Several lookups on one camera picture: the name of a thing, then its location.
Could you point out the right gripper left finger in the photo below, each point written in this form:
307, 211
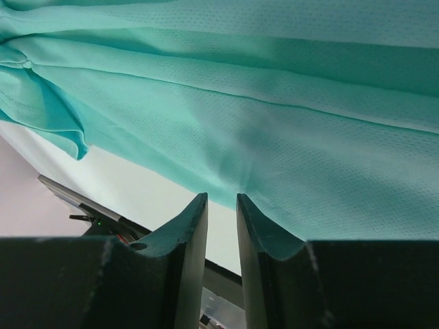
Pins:
99, 282

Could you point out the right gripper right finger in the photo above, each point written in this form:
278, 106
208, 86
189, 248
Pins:
291, 283

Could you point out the mint green t shirt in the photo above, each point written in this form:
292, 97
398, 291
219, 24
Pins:
325, 113

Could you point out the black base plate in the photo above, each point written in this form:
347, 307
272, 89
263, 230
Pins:
222, 292

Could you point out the aluminium front rail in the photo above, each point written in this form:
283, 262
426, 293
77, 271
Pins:
103, 221

